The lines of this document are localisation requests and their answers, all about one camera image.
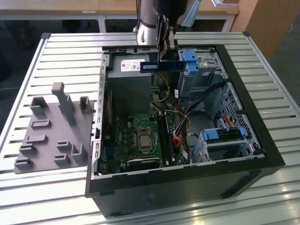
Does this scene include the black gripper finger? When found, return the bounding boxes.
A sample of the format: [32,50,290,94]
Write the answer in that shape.
[157,14,170,69]
[165,22,174,59]

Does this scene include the blue RAM stick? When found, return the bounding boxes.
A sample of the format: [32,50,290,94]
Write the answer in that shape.
[140,59,188,73]

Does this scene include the black RAM slot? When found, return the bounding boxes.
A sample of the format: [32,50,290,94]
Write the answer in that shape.
[156,111,170,167]
[163,112,176,165]

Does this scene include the blue disk carrier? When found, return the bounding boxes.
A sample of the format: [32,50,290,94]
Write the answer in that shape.
[202,127,246,143]
[184,50,200,75]

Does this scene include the grey metal disk bay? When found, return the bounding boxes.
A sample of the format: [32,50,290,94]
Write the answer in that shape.
[177,48,230,99]
[191,127,267,165]

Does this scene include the grey power supply unit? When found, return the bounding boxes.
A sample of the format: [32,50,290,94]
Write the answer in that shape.
[106,53,153,113]

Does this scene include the green motherboard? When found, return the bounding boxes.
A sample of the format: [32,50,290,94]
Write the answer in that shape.
[103,112,187,170]

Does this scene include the silver CPU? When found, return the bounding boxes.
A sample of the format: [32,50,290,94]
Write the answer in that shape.
[140,135,152,151]

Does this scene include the wooden cabinet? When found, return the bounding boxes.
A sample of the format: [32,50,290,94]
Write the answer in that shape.
[231,0,300,61]

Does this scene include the metal CPU socket cover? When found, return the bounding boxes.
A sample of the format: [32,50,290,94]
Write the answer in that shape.
[137,128,154,156]

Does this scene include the black graphics card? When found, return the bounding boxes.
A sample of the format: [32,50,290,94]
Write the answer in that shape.
[126,156,160,171]

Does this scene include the grey parts rack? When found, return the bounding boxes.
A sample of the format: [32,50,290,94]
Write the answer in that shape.
[14,82,98,174]

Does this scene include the black PC case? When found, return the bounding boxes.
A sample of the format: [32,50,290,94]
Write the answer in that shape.
[84,43,286,218]

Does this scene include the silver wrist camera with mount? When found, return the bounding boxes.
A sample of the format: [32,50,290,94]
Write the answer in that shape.
[177,0,202,27]

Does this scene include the yellow and black wires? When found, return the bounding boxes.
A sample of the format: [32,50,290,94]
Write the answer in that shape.
[150,72,171,104]

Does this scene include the thick black cable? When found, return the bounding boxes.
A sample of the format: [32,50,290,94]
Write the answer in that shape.
[185,82,227,117]

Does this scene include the mixed colour wire bundle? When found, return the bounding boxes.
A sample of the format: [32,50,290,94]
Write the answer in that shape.
[174,109,192,139]

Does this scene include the thin red wire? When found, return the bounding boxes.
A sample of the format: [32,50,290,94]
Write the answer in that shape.
[104,90,113,139]

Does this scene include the orange flat cable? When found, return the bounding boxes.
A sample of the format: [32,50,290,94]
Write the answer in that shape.
[172,137,186,150]

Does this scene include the orange and blue cable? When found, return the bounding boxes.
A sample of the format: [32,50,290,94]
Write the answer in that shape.
[219,116,238,131]

